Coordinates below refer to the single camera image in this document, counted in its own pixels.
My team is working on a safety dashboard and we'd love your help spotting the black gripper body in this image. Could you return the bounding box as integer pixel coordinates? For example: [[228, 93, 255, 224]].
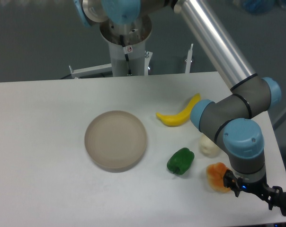
[[232, 174, 268, 199]]

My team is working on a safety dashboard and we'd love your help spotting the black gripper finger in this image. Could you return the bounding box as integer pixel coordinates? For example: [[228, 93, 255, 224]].
[[223, 169, 240, 197], [261, 183, 283, 210]]

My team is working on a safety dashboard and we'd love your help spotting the yellow toy banana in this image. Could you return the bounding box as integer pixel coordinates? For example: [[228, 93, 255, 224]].
[[156, 93, 201, 127]]

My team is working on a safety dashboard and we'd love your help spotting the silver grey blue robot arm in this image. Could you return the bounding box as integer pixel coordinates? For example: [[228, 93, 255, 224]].
[[74, 0, 286, 212]]

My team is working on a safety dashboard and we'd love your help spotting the orange toy bread knot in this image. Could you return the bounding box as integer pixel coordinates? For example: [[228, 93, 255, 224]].
[[206, 162, 231, 193]]

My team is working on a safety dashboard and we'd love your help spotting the white toy garlic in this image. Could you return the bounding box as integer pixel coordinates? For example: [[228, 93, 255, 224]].
[[199, 134, 220, 157]]

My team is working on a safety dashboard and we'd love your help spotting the green toy bell pepper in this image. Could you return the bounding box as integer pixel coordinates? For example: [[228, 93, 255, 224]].
[[166, 148, 195, 175]]

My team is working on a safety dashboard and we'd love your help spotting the grey metal leg right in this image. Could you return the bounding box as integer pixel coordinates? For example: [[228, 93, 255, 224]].
[[272, 107, 286, 130]]

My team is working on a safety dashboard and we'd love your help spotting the beige round plate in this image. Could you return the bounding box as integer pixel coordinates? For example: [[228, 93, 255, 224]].
[[84, 111, 147, 172]]

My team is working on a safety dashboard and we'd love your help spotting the blue plastic bag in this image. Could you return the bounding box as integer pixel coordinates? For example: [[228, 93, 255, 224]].
[[238, 0, 286, 15]]

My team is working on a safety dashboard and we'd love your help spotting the white metal bracket right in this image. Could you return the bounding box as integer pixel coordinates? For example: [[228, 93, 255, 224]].
[[185, 44, 194, 74]]

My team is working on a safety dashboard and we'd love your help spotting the white metal bracket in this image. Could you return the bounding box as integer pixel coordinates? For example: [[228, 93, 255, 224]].
[[185, 44, 194, 74], [69, 63, 112, 79]]

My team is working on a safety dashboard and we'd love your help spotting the white metal bracket left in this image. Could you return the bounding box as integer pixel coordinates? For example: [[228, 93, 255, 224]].
[[69, 63, 112, 79]]

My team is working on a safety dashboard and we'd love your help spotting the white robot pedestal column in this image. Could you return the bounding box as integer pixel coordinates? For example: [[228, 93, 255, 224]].
[[100, 16, 152, 77]]

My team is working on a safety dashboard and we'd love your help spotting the black cable on pedestal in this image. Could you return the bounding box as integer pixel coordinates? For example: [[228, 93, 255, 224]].
[[119, 35, 133, 76]]

